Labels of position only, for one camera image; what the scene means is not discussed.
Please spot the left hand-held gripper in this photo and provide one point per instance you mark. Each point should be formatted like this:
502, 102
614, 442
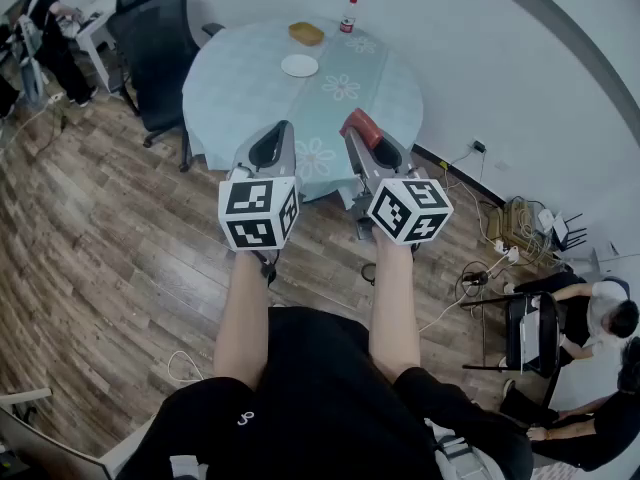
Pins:
257, 203

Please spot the yellow rectangular tray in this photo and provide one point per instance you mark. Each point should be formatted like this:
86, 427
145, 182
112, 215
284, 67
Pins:
306, 33

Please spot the black office chair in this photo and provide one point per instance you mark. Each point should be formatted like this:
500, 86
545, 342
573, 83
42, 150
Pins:
160, 58

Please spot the person's black clothing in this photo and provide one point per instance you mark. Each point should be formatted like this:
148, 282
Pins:
320, 408

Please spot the black wall plug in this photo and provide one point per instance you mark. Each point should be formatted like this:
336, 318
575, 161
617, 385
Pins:
479, 146

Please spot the clear bottle red cap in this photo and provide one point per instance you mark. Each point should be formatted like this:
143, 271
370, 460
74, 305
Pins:
348, 18

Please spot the white power strip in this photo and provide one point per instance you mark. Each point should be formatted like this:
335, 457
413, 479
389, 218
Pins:
507, 252

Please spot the white frame table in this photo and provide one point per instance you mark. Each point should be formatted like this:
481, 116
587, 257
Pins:
30, 443

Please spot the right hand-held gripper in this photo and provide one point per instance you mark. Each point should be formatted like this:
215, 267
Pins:
410, 208

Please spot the white round plate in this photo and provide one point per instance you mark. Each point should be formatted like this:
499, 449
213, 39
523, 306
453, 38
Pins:
299, 65

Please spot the light blue flowered tablecloth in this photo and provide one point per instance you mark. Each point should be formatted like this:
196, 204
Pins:
240, 88

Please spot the person's left forearm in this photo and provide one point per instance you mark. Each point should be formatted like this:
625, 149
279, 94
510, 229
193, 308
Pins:
242, 318

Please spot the white desk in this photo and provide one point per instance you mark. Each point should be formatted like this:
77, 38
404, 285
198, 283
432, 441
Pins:
95, 33

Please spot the black folding chair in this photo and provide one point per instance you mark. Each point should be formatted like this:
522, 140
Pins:
547, 338

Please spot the person's right forearm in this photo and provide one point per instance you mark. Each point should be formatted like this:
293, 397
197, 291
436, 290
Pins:
395, 308

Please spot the grey white pack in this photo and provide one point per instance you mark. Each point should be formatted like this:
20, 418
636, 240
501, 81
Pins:
460, 458

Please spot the white router black antennas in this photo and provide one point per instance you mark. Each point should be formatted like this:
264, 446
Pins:
560, 225

